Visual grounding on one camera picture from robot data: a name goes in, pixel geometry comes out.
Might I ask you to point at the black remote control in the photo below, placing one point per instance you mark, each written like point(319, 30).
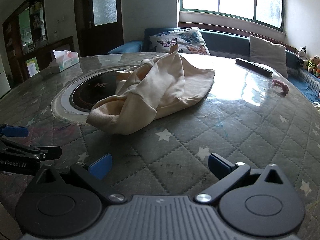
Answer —
point(252, 66)

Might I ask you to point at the round black induction cooktop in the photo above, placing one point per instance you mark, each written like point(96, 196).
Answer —
point(87, 92)

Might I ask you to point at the small pink toy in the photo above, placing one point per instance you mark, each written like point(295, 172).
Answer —
point(281, 85)

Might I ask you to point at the teal sofa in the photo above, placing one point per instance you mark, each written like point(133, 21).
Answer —
point(225, 40)

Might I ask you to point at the plush toy with yellow vest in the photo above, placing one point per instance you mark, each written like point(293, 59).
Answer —
point(312, 64)

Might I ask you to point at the grey pillow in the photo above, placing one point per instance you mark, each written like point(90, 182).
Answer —
point(267, 52)

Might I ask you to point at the cream garment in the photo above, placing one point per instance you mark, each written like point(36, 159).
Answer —
point(160, 92)

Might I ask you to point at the black and white cow plush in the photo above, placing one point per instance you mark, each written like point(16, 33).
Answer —
point(302, 52)

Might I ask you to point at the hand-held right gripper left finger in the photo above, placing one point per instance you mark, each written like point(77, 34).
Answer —
point(101, 167)

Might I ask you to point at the butterfly print pillow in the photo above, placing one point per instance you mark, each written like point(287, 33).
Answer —
point(180, 40)

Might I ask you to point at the dark wooden door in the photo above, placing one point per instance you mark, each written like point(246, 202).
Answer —
point(85, 37)

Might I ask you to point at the dark wooden cabinet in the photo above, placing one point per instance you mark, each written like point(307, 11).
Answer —
point(15, 30)

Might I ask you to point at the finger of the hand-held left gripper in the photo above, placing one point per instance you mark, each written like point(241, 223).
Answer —
point(15, 131)
point(46, 153)

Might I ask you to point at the blue cushion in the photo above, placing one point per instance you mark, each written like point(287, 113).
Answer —
point(125, 47)

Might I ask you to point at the tissue box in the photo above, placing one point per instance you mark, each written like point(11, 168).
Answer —
point(66, 62)

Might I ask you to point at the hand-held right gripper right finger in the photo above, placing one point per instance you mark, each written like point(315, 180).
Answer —
point(217, 165)

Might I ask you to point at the blue patterned sofa mat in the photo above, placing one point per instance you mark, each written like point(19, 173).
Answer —
point(307, 85)

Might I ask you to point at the orange plush toy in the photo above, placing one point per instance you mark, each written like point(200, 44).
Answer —
point(318, 70)

